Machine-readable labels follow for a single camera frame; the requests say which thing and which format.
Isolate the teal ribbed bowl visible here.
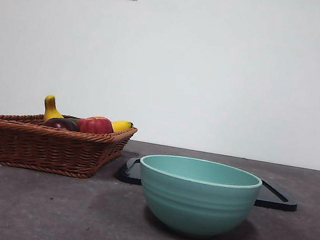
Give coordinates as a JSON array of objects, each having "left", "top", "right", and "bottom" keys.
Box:
[{"left": 130, "top": 149, "right": 265, "bottom": 240}]

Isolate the dark purple plum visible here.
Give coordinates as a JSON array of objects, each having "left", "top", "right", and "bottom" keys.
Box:
[{"left": 43, "top": 115, "right": 82, "bottom": 133}]

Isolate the red yellow apple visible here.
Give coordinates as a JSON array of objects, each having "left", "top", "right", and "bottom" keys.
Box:
[{"left": 76, "top": 112, "right": 117, "bottom": 138}]

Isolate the yellow banana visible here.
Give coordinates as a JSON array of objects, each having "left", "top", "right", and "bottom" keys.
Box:
[{"left": 40, "top": 93, "right": 137, "bottom": 136}]

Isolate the brown wicker basket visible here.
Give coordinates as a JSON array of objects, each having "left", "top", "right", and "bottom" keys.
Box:
[{"left": 0, "top": 105, "right": 139, "bottom": 186}]

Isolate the black rectangular tray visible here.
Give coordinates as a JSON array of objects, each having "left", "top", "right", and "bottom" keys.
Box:
[{"left": 115, "top": 155, "right": 302, "bottom": 213}]

